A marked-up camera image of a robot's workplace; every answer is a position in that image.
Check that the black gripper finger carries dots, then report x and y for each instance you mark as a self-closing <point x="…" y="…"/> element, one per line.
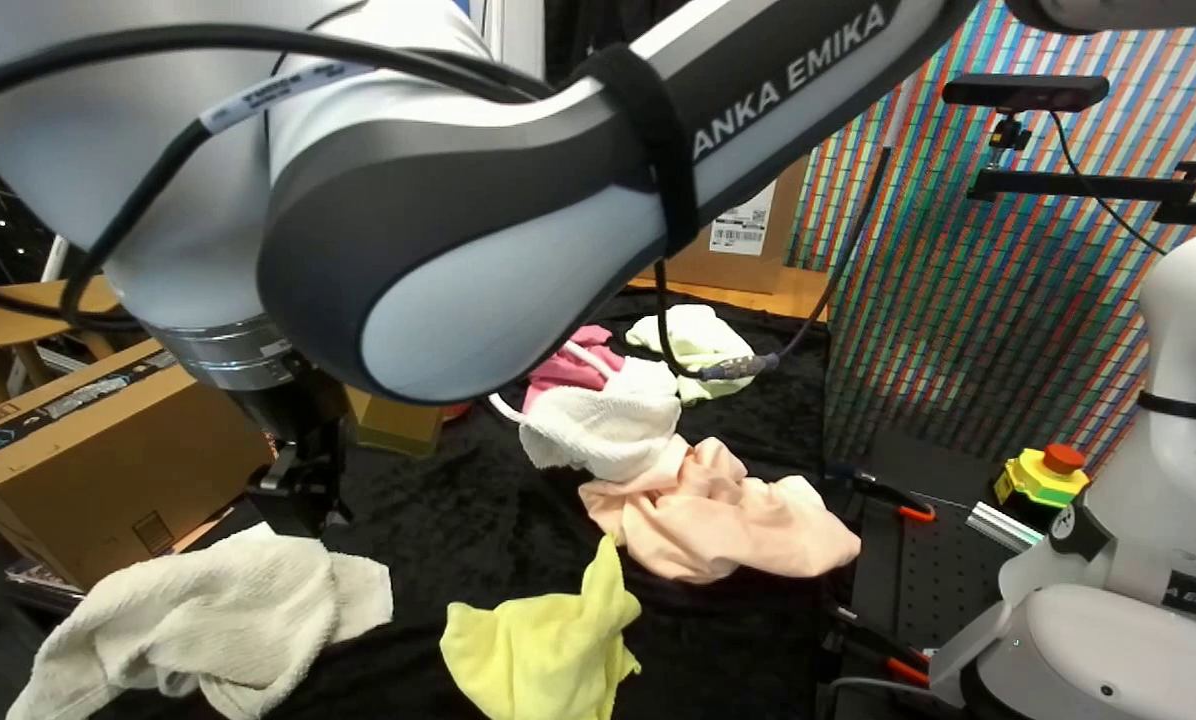
<point x="327" y="495"/>
<point x="283" y="495"/>

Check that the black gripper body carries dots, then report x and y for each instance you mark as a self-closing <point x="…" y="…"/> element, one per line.
<point x="311" y="423"/>

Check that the large white towel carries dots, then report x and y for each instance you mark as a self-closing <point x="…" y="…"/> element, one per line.
<point x="211" y="615"/>

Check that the small white towel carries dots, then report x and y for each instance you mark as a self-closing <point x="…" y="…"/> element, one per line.
<point x="611" y="427"/>

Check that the pale green terry towel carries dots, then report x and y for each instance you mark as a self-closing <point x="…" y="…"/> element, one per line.
<point x="700" y="335"/>

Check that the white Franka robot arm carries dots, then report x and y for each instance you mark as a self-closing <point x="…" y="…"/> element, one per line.
<point x="488" y="243"/>

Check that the black velvet tablecloth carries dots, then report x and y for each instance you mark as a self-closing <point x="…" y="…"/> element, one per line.
<point x="488" y="520"/>

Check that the printed cardboard box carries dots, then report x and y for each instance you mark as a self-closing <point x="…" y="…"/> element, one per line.
<point x="101" y="483"/>

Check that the yellow cloth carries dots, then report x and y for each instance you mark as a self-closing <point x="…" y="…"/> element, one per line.
<point x="543" y="655"/>

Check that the wooden stool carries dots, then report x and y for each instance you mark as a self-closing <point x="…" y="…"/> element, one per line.
<point x="9" y="323"/>

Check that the peach cloth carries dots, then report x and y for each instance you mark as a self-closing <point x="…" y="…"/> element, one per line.
<point x="729" y="525"/>

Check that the cardboard box with white label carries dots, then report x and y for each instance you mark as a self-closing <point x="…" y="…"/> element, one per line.
<point x="777" y="243"/>

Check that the silver metal cylinder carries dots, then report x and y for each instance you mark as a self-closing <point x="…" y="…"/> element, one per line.
<point x="1000" y="525"/>

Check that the yellow red emergency stop button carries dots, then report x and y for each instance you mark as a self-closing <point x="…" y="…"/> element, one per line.
<point x="1040" y="476"/>

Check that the tan wrist camera box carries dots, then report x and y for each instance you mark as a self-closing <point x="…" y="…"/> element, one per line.
<point x="397" y="423"/>

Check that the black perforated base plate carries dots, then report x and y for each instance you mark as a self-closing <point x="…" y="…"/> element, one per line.
<point x="931" y="572"/>

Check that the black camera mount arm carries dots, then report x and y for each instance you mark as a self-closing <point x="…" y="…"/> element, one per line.
<point x="1089" y="186"/>

